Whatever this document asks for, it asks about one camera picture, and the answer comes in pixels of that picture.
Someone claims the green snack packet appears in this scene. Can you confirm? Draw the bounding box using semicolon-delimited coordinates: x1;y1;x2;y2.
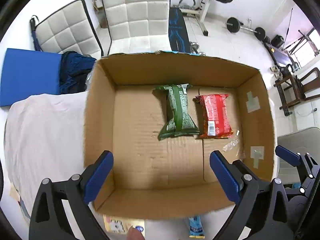
155;83;200;140

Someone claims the left hand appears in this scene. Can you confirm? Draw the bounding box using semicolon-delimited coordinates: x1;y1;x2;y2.
126;227;145;240

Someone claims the black blue bench pad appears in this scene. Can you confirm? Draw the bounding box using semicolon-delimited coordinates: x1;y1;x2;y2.
169;8;191;54

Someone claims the white cushioned seat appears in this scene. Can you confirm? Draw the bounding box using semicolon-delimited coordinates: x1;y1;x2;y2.
277;126;320;184

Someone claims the dark wooden chair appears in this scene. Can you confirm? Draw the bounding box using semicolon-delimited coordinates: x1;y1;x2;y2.
273;67;319;116

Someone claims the light blue milk powder bag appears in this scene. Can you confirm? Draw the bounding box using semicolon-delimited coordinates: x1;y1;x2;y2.
188;215;205;239

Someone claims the white weight bench rack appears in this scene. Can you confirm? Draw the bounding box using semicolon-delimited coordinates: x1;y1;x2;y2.
176;0;212;36

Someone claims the left white padded chair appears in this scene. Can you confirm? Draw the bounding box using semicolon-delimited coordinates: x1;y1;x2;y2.
35;0;104;59

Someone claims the printed cardboard milk box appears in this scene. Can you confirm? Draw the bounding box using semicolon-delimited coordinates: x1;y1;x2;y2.
84;52;276;219

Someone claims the white padded chair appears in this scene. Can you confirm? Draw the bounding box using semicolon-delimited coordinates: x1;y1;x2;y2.
102;0;171;55
35;0;104;59

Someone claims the blue foam mat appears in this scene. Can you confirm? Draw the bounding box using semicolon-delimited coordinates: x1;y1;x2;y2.
1;48;62;107

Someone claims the floor barbell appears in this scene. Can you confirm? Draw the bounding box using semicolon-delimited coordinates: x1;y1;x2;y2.
226;17;266;41

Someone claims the dark blue fabric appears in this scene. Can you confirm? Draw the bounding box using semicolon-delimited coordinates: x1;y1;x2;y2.
59;51;96;94

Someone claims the clear plastic wrapper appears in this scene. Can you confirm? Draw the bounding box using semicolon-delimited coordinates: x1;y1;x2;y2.
222;130;240;152

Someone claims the yellow tissue pack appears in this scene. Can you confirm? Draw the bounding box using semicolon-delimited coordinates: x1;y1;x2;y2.
103;215;145;237

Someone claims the red snack packet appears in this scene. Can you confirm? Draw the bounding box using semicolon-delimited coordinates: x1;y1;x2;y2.
195;94;233;139

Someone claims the right white padded chair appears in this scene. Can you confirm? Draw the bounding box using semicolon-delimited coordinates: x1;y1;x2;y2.
102;0;171;55

